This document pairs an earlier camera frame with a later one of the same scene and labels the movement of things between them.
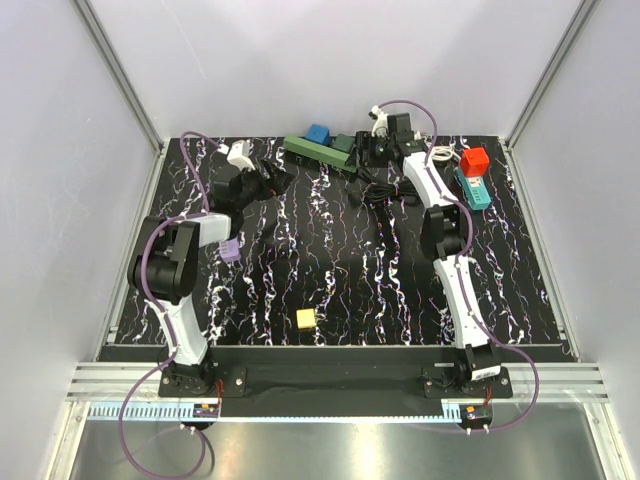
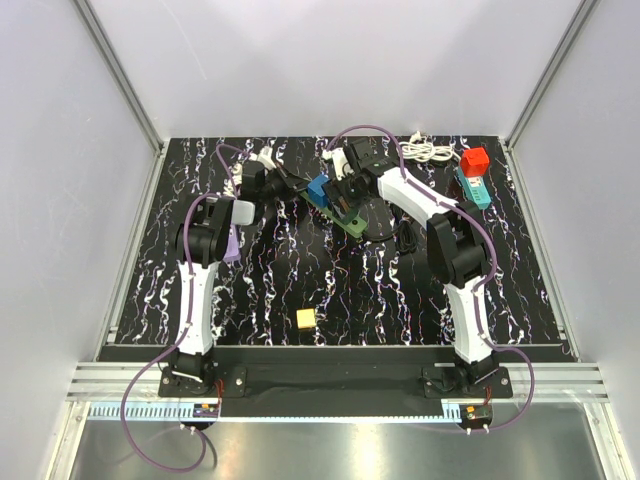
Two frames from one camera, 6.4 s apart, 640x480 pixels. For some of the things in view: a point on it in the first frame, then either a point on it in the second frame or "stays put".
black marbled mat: [320, 255] stays put
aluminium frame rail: [557, 383] stays put
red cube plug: [475, 162] stays put
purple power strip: [229, 249] stays put
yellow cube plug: [305, 318] stays put
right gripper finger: [353, 160] → [341, 207]
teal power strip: [475, 190] stays put
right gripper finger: [362, 139] → [331, 191]
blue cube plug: [319, 133] → [317, 196]
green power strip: [320, 152] → [357, 226]
